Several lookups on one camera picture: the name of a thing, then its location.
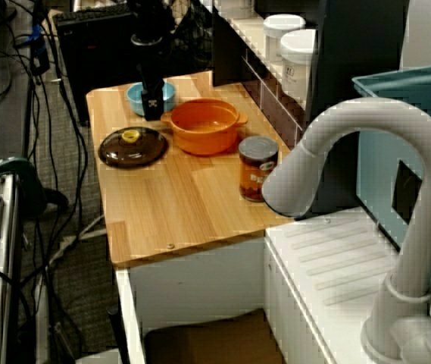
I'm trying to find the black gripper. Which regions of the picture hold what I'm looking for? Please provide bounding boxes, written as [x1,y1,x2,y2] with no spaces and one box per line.
[135,40,173,122]

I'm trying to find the light blue bowl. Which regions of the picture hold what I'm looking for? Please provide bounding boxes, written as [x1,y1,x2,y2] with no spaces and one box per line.
[126,81,177,118]

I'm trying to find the brown glass lid yellow knob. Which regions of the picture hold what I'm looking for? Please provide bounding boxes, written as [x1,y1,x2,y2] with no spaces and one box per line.
[98,127,169,170]

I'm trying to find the orange two-handled pot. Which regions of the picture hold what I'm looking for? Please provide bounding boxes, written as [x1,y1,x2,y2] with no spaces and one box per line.
[161,98,248,156]

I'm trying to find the black computer tower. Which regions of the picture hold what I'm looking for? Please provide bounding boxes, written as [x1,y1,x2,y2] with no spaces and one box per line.
[55,4,144,128]

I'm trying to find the orange beans can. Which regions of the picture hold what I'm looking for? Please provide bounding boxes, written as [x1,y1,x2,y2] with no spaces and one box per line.
[237,136,280,203]

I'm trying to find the dark tiled backsplash with ledge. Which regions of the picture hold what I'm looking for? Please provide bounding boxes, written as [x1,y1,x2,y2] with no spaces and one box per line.
[211,0,309,151]

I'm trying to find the black plug with blue tape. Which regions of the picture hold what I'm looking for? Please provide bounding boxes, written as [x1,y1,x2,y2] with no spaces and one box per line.
[29,24,52,77]

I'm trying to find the white plastic lidded jar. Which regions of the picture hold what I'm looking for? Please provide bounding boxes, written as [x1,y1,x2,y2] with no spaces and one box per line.
[263,14,306,64]
[278,29,318,102]

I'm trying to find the dark grey upright panel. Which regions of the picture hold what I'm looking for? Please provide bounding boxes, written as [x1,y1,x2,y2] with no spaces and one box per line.
[305,0,409,219]

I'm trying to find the white sink unit with drainboard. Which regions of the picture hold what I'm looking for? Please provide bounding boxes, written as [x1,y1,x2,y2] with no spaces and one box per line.
[114,207,431,364]

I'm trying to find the teal plastic bin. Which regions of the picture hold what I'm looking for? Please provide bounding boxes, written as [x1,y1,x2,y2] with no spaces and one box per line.
[351,63,431,315]

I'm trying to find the grey toy faucet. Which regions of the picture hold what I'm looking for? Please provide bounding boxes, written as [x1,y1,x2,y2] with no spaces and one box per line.
[261,97,431,364]

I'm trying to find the black wire mesh fence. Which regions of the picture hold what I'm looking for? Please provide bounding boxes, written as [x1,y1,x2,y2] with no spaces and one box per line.
[171,5,216,71]

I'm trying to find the white floor cable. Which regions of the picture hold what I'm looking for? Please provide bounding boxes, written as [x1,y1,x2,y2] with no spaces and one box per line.
[48,214,107,268]

